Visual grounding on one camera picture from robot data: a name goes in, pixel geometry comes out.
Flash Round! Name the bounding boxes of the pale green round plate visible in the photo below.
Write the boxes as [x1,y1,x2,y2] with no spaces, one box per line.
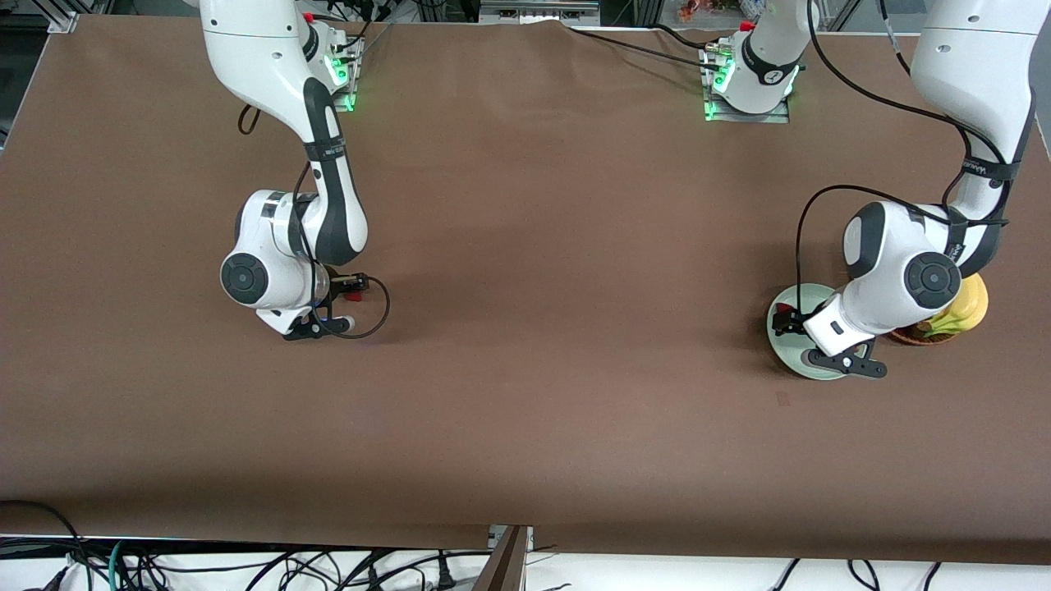
[766,283,855,382]

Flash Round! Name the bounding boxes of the brown wicker basket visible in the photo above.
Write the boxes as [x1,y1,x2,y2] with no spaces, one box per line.
[891,324,958,346]

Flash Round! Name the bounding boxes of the yellow banana bunch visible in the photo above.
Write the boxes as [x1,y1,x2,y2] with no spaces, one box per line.
[920,273,989,338]

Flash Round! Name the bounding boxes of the brown table cover sheet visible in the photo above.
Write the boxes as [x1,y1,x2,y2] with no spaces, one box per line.
[0,15,1051,566]

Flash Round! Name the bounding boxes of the colourful plastic toys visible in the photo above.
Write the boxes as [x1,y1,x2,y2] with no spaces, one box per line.
[677,0,764,23]

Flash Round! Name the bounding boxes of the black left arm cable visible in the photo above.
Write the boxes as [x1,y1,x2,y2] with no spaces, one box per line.
[793,0,1011,321]

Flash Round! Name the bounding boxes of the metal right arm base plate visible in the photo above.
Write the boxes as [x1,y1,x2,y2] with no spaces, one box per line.
[328,37,358,112]

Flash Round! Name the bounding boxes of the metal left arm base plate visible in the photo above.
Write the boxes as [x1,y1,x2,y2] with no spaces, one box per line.
[704,45,791,124]

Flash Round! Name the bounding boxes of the tangled black cables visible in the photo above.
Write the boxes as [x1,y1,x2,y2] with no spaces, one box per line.
[123,546,485,591]

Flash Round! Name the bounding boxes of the aluminium profile post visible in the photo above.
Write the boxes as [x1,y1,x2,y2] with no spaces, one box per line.
[472,525,535,591]

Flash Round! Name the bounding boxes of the aluminium frame with sockets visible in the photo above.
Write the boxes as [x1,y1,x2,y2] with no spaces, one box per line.
[479,0,602,25]

